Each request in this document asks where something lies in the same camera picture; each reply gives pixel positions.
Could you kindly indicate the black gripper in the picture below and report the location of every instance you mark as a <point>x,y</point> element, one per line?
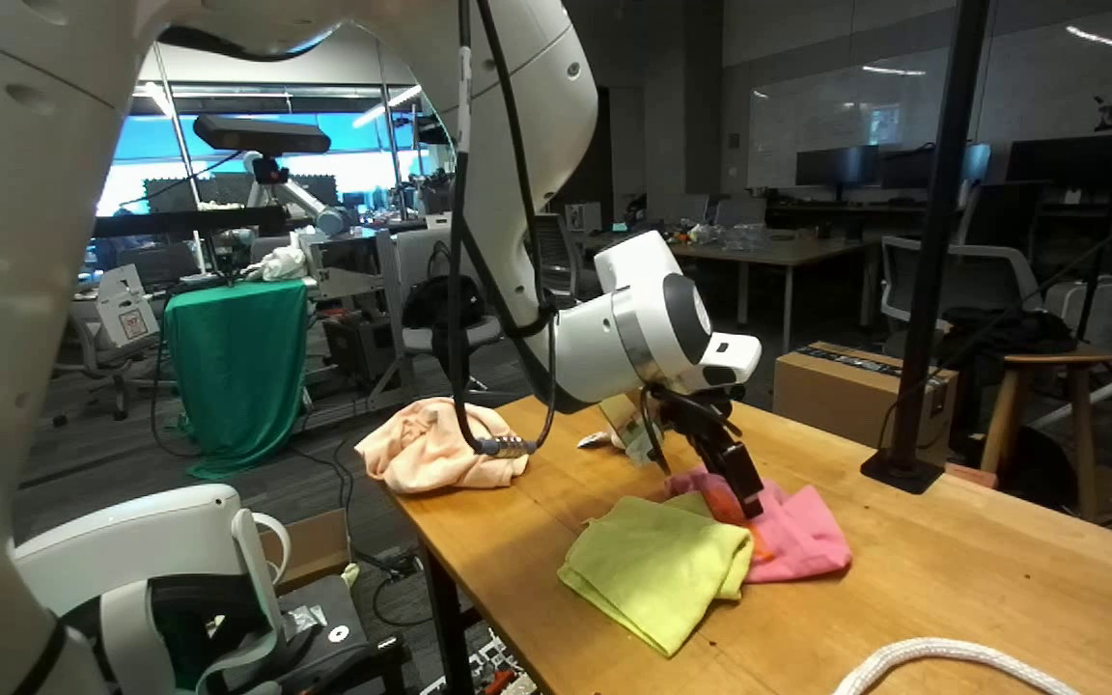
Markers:
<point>704,421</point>

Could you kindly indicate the bright pink cloth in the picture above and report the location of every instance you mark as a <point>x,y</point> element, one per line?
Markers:
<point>793,535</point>

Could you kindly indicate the yellow cloth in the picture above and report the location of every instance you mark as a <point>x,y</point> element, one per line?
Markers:
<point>659,564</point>

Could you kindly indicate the light pink garment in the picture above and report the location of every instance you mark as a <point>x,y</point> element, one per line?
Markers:
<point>423,449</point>

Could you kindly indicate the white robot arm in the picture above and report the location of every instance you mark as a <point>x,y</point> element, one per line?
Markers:
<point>522,118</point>

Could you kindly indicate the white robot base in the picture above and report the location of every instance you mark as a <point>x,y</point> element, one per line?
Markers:
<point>114,552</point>

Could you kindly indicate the cardboard box on floor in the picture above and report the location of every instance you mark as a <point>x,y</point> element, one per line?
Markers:
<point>853,396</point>

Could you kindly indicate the background wooden desk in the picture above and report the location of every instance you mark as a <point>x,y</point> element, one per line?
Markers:
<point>780,253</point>

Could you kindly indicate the black vertical pole stand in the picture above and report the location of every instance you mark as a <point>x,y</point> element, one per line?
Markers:
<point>902,462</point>

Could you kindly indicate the green draped cloth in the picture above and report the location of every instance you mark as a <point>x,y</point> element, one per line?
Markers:
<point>239,369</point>

